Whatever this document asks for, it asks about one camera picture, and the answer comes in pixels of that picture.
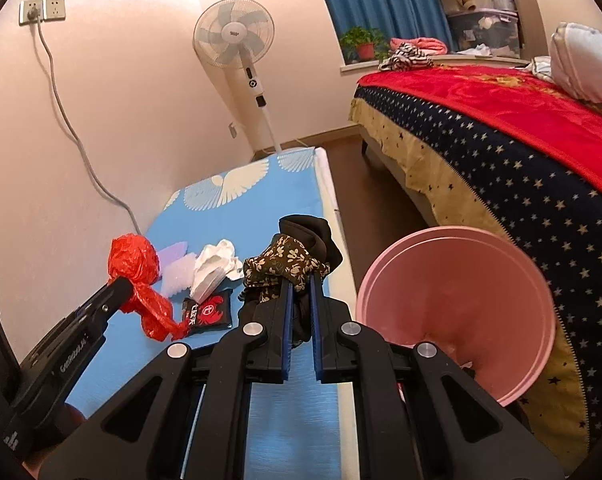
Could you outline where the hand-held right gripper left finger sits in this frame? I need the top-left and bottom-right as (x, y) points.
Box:
(40, 277), (294, 480)

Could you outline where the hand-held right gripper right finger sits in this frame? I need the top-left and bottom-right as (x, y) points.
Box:
(308, 275), (566, 480)

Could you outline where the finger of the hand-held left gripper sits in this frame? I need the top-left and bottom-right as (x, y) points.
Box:
(71, 276), (134, 333)

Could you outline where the red plastic bag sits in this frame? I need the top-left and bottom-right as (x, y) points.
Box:
(107, 233), (189, 342)

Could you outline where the black floral cloth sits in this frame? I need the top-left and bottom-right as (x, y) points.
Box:
(238, 215), (344, 348)

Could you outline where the purple foam sheet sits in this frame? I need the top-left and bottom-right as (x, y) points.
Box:
(157, 241), (192, 297)

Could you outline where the red black snack packet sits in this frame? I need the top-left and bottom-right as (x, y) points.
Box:
(181, 290), (233, 331)

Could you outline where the white paper wrapper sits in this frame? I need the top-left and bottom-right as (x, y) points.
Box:
(190, 239), (244, 306)

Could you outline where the pink plastic bin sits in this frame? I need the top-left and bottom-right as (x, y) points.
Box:
(356, 226), (556, 407)

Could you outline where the blue bird-print tablecloth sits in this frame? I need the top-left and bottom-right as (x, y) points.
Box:
(63, 149), (342, 480)

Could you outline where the bed with starry blanket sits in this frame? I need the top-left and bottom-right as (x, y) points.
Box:
(349, 72), (602, 476)

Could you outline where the potted green plant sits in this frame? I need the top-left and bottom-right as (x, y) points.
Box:
(338, 27), (389, 63)

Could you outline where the black white striped cloth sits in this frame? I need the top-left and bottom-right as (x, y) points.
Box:
(378, 42), (436, 73)

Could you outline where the white standing fan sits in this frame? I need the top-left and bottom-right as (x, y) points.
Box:
(192, 0), (284, 153)

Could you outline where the red blanket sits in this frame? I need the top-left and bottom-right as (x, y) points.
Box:
(358, 62), (602, 241)

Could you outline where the pink cloth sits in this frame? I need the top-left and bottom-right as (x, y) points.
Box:
(390, 36), (449, 56)

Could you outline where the clear storage box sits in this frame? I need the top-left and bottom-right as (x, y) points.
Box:
(446, 7), (524, 58)

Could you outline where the light blue cloth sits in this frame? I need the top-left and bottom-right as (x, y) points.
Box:
(531, 57), (556, 81)

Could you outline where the grey bed frame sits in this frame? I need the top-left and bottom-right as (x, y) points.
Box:
(358, 125), (432, 221)

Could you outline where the white wall cable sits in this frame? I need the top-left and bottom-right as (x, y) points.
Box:
(28, 17), (146, 236)

